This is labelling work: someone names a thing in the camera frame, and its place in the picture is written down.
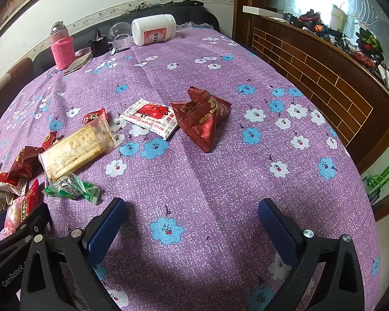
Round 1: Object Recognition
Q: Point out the dark red snack packet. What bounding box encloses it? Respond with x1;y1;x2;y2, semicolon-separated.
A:
186;86;231;122
169;100;221;153
7;146;44;179

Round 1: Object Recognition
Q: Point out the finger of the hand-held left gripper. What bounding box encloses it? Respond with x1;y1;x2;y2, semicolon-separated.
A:
0;202;51;271

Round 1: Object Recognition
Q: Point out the bamboo wall sticker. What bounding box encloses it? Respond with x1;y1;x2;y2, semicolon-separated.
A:
360;151;389;206

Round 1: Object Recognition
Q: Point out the small red candy packet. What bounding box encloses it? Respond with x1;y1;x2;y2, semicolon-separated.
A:
40;131;64;151
82;108;108;126

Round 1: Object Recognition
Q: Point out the green candy wrapper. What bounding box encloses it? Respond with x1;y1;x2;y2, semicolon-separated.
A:
42;172;102;205

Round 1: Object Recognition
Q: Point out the pile of tools and cables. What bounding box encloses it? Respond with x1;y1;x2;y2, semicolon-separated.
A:
282;6;389;101

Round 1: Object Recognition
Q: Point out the red pink snack packet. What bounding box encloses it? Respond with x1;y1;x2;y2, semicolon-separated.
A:
3;178;41;234

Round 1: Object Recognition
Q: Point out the small black box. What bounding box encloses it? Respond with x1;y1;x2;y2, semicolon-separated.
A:
88;30;112;58

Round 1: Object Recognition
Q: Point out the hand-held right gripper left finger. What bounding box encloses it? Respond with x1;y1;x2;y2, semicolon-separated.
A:
19;197;128;311

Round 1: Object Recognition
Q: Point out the yellow biscuit packet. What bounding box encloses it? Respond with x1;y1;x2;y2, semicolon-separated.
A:
38;117;118;183

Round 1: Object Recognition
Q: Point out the white jug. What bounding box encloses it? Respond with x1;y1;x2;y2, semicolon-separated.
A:
330;4;346;31

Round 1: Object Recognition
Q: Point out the wooden brick-pattern counter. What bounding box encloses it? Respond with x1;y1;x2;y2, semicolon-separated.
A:
233;5;389;175

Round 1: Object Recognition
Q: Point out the framed wall picture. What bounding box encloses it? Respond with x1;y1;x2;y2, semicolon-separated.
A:
0;0;85;51

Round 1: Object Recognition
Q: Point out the clear plastic cup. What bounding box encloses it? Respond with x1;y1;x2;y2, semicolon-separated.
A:
108;22;133;50

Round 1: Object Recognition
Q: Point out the brown paper packet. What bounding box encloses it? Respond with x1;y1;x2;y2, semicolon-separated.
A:
63;48;93;76

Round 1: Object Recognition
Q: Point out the purple floral tablecloth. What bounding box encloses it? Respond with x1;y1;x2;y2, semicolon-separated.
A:
0;26;381;311

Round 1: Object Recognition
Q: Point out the clear plastic bag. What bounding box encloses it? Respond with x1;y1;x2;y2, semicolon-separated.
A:
178;21;214;30

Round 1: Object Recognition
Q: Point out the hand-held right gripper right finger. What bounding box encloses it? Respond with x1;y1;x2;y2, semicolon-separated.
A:
258;197;365;311

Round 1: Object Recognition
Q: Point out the white plastic jar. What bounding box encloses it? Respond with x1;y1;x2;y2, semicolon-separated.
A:
131;14;176;46

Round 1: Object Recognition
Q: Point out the white red puffy snack packet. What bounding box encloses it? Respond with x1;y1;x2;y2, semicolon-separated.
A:
0;169;29;196

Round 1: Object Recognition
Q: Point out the black sofa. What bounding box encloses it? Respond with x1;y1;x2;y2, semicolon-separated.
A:
32;0;221;75

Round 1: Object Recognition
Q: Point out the bottle with pink knitted sleeve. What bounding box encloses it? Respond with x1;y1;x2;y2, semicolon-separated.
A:
50;20;77;71

